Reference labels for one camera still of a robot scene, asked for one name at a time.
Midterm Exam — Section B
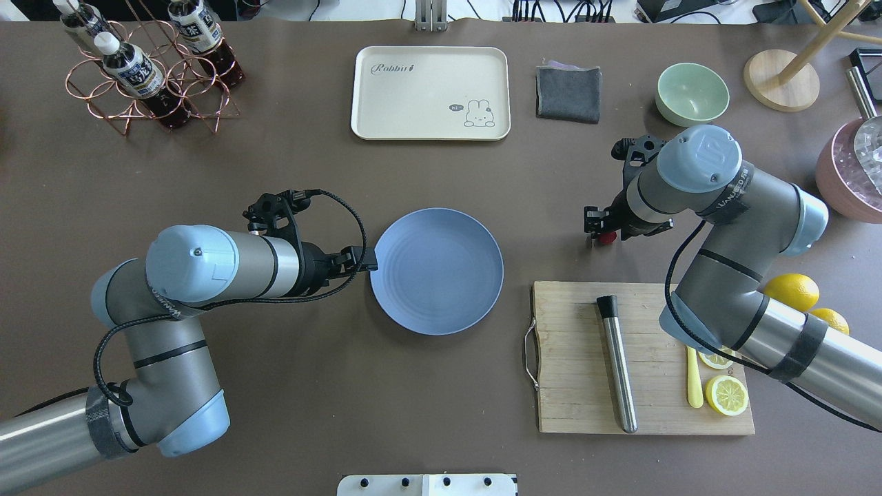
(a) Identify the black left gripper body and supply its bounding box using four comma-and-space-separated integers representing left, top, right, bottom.
297, 242, 361, 296

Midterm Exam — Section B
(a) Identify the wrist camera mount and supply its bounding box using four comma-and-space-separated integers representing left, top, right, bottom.
242, 189, 320, 245
611, 135, 667, 189

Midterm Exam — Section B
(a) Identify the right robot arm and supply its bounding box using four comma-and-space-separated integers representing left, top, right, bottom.
584, 125, 881, 431

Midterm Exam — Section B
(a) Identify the cream rabbit tray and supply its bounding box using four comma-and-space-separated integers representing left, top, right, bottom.
350, 46, 511, 141

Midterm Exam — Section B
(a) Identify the whole lemon upper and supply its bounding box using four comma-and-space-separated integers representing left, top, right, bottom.
762, 273, 820, 313

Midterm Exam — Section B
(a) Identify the whole lemon lower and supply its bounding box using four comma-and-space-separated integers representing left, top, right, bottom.
809, 308, 850, 335

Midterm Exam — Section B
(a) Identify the tea bottle bottom left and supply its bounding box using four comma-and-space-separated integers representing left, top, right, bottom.
94, 31, 190, 129

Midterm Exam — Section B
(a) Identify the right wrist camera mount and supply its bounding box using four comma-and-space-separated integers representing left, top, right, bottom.
611, 135, 667, 189

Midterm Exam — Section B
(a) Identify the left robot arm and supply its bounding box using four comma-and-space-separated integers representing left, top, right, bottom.
2, 224, 377, 495

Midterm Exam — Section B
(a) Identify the wooden stand round base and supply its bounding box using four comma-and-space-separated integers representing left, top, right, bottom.
743, 0, 882, 113

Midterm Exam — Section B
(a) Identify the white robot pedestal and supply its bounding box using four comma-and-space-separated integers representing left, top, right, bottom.
336, 473, 519, 495

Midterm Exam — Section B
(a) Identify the red strawberry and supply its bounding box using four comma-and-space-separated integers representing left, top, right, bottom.
596, 231, 618, 246

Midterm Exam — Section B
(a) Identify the tea bottle top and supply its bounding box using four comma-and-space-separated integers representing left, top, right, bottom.
167, 1, 245, 88

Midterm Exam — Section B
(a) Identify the grey folded cloth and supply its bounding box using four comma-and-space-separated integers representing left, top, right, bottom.
535, 61, 602, 125

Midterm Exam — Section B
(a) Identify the copper wire bottle rack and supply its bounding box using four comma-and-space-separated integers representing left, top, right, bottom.
64, 1, 240, 136

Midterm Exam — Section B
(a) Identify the blue round plate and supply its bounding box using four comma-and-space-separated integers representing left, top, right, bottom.
371, 207, 504, 335

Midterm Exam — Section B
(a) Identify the light green bowl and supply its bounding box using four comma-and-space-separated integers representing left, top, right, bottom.
655, 63, 730, 127

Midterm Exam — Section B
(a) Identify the wooden cutting board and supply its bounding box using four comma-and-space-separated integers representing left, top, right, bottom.
531, 280, 754, 436

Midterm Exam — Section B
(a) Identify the pink ice bowl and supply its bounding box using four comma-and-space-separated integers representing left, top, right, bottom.
815, 117, 881, 224

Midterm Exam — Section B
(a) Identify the whole lemon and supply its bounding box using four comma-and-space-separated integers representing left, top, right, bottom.
809, 308, 850, 335
762, 273, 820, 313

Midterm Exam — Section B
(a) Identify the steel muddler black tip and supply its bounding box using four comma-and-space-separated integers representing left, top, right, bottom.
596, 295, 639, 434

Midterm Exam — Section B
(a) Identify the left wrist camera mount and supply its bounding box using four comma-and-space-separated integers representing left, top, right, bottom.
242, 189, 320, 245

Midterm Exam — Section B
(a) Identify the tea bottle bottom right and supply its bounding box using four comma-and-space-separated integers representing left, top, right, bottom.
53, 0, 112, 54

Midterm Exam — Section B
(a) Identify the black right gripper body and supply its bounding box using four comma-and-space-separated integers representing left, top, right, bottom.
606, 191, 674, 240

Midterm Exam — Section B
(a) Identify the lemon slice lower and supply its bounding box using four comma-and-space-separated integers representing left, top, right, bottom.
704, 375, 749, 415

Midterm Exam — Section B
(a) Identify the tea bottle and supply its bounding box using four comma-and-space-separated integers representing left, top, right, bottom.
53, 0, 112, 54
94, 31, 190, 129
167, 1, 245, 88

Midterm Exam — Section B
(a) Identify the lemon slice upper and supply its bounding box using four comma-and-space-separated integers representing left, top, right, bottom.
697, 352, 734, 371

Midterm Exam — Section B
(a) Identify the lemon slice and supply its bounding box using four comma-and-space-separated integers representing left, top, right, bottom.
704, 375, 749, 415
697, 352, 734, 371

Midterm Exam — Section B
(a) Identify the yellow plastic knife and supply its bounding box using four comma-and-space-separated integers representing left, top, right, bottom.
686, 346, 704, 409

